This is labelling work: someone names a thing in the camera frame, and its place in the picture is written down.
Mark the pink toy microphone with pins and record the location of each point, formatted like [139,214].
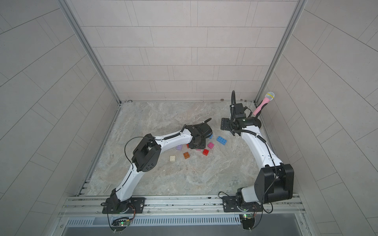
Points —
[268,97]

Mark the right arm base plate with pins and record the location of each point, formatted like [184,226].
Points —
[230,204]

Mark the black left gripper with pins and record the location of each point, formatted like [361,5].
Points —
[204,130]

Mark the long blue lego brick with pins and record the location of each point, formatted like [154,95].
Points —
[221,140]

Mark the green circuit board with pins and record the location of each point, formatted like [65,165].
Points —
[121,222]
[247,218]

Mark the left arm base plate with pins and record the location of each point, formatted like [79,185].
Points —
[123,205]

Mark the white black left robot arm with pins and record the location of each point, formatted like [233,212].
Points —
[147,152]

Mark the right green circuit board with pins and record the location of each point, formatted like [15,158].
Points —
[247,218]

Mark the aluminium rail frame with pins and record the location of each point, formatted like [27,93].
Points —
[173,205]

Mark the small red lego brick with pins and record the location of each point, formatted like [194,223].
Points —
[205,152]

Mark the magenta lego brick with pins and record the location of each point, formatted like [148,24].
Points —
[210,145]

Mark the orange lego brick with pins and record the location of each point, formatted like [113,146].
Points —
[186,155]

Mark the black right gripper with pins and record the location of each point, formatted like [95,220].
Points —
[226,124]

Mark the left green circuit board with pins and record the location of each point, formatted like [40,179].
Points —
[121,222]

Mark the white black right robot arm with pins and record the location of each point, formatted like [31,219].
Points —
[275,179]

